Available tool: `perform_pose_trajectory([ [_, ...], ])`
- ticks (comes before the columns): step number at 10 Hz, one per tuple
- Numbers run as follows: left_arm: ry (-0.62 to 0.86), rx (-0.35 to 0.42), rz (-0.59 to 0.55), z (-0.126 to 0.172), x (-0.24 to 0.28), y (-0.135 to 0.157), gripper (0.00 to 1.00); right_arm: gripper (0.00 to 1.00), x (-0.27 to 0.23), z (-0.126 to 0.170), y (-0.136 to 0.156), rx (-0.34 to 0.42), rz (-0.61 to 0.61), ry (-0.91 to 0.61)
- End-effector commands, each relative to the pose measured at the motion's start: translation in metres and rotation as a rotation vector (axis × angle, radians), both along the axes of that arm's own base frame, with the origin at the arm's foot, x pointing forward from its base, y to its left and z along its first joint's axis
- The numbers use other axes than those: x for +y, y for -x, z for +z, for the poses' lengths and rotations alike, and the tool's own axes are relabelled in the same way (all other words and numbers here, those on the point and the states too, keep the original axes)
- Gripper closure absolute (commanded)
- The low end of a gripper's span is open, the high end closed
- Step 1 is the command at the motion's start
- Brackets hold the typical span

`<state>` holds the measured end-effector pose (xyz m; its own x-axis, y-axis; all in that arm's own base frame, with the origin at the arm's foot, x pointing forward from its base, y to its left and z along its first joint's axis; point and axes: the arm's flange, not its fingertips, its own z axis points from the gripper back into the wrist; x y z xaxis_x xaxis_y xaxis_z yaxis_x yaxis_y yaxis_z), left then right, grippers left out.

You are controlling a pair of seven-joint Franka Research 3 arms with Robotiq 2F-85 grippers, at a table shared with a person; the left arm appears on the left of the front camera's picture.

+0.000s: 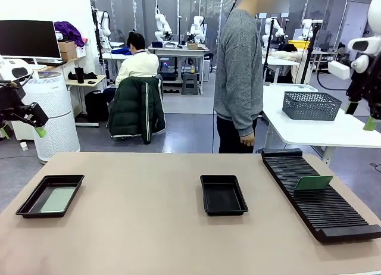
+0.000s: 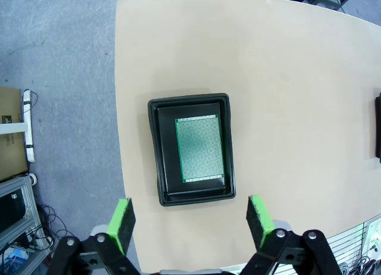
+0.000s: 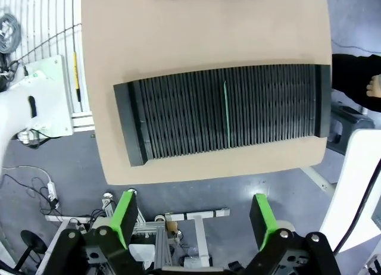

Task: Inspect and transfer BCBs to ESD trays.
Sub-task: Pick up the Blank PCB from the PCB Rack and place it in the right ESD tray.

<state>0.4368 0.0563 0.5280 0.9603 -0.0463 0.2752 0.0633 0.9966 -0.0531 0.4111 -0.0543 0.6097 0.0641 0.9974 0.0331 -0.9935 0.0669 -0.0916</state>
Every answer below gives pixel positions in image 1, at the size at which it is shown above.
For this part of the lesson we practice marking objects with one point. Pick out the yellow plastic bin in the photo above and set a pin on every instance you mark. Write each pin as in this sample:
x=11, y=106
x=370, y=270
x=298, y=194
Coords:
x=300, y=44

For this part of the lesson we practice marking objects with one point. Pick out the white background table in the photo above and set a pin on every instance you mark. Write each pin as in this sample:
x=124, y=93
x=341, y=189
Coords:
x=111, y=56

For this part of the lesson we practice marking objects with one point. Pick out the grey step stool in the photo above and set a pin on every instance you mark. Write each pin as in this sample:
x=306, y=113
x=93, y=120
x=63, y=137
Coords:
x=190, y=84

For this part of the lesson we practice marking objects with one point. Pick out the person in grey sweater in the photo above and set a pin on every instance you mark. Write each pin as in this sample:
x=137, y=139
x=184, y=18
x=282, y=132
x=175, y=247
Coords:
x=238, y=57

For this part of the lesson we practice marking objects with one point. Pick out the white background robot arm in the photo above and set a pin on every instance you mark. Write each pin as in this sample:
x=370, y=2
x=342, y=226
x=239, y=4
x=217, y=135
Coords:
x=275, y=25
x=198, y=25
x=308, y=28
x=104, y=25
x=162, y=25

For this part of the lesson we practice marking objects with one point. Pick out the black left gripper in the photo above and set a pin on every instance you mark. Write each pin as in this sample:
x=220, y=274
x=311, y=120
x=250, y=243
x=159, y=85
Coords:
x=9, y=96

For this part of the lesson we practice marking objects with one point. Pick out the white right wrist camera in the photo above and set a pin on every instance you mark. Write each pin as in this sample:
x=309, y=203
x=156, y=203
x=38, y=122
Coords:
x=338, y=69

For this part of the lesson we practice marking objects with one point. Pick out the person in white sweater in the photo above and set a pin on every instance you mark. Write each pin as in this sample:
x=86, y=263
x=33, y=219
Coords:
x=137, y=66

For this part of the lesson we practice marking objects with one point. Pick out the black tripod stand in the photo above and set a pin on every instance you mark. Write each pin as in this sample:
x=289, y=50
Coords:
x=267, y=54

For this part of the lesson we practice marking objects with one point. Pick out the grey plastic mesh basket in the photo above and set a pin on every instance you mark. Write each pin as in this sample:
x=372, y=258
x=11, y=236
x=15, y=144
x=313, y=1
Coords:
x=309, y=106

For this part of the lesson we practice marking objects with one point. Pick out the dark green puffer jacket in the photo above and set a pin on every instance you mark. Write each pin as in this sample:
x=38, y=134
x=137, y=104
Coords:
x=134, y=108

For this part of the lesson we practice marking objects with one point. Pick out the black backpack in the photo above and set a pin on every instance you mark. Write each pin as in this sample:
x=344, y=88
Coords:
x=94, y=105

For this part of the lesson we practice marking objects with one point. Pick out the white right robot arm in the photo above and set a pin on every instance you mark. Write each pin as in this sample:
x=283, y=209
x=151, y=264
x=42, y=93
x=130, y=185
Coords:
x=375, y=7

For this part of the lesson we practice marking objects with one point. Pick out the black cloth bundle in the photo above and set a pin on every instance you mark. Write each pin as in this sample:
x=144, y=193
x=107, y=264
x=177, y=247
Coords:
x=89, y=76

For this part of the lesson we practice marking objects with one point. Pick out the black computer monitor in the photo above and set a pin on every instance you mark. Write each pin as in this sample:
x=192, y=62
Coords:
x=26, y=38

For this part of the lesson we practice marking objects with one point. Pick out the person's right hand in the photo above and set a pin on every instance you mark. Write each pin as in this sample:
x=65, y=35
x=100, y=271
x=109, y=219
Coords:
x=247, y=140

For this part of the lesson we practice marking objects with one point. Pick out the black tumbler cup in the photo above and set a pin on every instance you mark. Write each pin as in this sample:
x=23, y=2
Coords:
x=79, y=75

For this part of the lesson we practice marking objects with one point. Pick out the purple cloth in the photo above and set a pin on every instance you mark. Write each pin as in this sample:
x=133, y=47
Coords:
x=70, y=32

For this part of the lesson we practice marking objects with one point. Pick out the small wood top desk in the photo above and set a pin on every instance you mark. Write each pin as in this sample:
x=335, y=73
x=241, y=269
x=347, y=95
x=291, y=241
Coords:
x=89, y=84

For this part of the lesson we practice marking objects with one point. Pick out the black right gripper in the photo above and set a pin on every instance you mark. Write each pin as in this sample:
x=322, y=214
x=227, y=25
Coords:
x=366, y=84

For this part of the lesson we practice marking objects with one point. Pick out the green perforated circuit board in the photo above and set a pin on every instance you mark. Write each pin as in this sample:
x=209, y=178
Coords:
x=314, y=183
x=58, y=200

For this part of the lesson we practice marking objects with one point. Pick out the white desk with wood top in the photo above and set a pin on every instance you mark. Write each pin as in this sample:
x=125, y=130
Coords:
x=18, y=135

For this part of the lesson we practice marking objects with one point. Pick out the small white floor object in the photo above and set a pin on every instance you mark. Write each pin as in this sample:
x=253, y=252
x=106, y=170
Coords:
x=24, y=146

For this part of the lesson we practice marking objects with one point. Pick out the black slotted board rack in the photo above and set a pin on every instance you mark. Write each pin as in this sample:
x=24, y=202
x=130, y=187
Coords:
x=321, y=209

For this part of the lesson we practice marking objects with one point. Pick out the grey background workbench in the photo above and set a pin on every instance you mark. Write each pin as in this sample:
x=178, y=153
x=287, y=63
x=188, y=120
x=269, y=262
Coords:
x=184, y=50

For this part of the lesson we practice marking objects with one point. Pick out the black ESD tray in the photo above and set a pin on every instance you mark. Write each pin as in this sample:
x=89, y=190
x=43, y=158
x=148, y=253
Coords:
x=223, y=196
x=32, y=197

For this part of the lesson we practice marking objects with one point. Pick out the white cylindrical air purifier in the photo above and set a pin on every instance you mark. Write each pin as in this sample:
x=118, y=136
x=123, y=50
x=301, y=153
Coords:
x=56, y=108

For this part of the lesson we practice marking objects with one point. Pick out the white work table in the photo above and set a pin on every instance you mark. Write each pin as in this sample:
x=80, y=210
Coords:
x=297, y=129

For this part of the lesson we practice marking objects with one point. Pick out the seated person with black hair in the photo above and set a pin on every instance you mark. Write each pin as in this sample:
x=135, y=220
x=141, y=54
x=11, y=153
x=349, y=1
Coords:
x=290, y=57

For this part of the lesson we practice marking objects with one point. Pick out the white shallow plastic tray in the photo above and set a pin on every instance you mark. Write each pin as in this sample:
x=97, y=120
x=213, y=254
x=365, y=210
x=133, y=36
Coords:
x=293, y=86

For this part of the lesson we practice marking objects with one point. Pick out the brown cardboard box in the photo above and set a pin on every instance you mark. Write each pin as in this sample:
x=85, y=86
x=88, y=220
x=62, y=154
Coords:
x=67, y=50

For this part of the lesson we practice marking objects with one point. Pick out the grey sleeved right forearm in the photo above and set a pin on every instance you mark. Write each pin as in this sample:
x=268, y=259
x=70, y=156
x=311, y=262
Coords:
x=245, y=117

